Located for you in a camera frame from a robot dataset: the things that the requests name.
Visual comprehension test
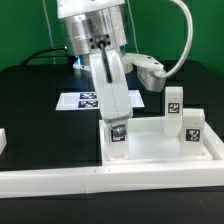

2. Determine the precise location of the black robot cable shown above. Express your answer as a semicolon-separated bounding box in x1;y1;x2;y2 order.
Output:
19;45;70;66

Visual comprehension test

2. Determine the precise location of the white U-shaped obstacle fence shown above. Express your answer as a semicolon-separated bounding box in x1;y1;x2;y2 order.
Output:
0;118;224;200

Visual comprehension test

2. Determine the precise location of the white square table top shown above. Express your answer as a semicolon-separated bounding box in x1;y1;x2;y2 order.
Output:
99;117;224;166

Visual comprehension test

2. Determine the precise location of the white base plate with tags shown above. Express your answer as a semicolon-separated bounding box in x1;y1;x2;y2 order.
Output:
56;90;144;111

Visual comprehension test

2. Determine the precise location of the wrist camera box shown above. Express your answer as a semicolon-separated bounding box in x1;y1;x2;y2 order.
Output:
122;53;166;92

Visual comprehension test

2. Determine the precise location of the thin grey cable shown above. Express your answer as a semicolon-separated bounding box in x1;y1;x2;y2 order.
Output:
41;0;56;65

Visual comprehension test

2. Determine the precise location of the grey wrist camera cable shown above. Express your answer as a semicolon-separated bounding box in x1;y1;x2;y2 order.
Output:
156;0;194;80

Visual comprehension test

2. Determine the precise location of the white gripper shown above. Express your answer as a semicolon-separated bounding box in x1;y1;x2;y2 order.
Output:
89;49;133;138

